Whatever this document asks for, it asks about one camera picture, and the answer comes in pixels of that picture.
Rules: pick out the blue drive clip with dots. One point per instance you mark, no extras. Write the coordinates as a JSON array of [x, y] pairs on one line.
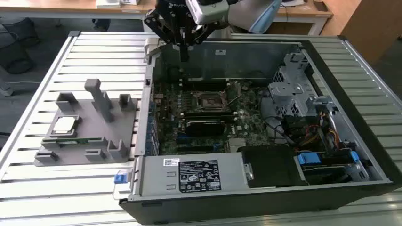
[[354, 157]]

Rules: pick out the wooden cabinet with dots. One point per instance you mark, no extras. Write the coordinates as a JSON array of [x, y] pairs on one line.
[[371, 23]]

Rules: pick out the black plastic shroud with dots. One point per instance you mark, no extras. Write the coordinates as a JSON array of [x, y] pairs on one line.
[[270, 167]]

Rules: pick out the grey metal stand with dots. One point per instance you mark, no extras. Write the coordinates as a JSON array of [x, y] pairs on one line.
[[6, 90]]

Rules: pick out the blue case latch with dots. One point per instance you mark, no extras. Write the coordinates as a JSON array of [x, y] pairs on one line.
[[121, 178]]

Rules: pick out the grey metal drive cage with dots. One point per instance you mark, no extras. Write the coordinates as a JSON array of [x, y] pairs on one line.
[[292, 94]]

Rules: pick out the black open PC case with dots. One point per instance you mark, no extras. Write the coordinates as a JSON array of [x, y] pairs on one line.
[[220, 207]]

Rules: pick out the wooden desk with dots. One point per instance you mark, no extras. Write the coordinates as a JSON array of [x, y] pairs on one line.
[[78, 10]]

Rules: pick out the black mesh bin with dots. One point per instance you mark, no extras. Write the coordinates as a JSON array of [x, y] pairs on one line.
[[15, 56], [27, 30]]

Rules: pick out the black installed RAM stick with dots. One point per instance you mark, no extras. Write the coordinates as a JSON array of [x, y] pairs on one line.
[[209, 115]]

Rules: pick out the grey plastic parts rack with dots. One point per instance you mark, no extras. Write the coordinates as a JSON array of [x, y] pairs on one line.
[[91, 131]]

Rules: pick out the silver square CPU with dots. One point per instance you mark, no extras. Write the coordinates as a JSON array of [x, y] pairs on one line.
[[65, 124]]

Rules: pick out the black graphics card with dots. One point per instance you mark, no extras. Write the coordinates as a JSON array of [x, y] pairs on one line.
[[206, 128]]

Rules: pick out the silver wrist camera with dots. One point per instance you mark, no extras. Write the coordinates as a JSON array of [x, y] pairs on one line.
[[210, 11]]

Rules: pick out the black phone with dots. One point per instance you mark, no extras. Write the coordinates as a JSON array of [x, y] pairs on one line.
[[321, 6]]

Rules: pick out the black CPU socket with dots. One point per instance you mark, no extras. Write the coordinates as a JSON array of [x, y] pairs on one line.
[[210, 101]]

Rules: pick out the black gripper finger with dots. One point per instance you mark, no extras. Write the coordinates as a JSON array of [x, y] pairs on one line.
[[202, 34], [161, 28]]

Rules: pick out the green motherboard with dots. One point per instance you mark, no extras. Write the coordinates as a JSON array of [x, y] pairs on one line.
[[248, 113]]

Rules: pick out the silver chipset heatsink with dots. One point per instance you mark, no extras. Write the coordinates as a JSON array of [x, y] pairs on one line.
[[237, 144]]

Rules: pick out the blue disk carrier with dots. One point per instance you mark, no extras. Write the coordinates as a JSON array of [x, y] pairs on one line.
[[308, 160]]

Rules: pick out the green RAM stick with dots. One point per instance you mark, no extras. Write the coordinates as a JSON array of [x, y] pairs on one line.
[[83, 140]]

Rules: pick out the grey power supply unit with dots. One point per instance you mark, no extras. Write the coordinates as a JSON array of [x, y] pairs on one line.
[[151, 174]]

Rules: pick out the white device box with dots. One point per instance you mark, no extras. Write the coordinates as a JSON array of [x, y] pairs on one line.
[[130, 2]]

